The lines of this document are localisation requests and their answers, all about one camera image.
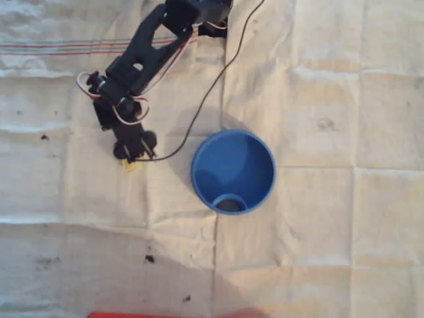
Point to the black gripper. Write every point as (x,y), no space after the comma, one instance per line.
(128,142)

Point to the yellow rectangular block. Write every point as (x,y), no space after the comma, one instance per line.
(132,166)

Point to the blue plastic cup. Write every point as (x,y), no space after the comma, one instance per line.
(232,159)

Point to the red flat object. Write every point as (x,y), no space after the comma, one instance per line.
(149,314)

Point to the white striped cloth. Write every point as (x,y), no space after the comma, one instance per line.
(331,198)

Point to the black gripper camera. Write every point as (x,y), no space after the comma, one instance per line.
(150,137)

